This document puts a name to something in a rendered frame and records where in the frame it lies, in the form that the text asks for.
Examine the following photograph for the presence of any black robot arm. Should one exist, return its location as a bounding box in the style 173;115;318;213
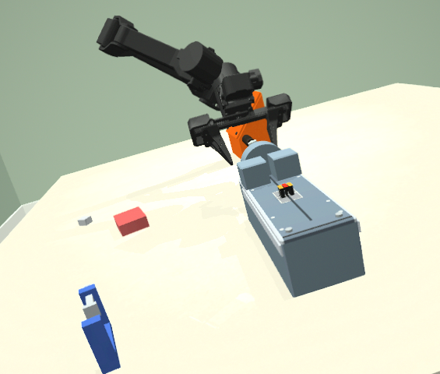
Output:
97;16;263;111

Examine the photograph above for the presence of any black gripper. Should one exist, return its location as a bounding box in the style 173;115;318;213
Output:
188;86;292;166

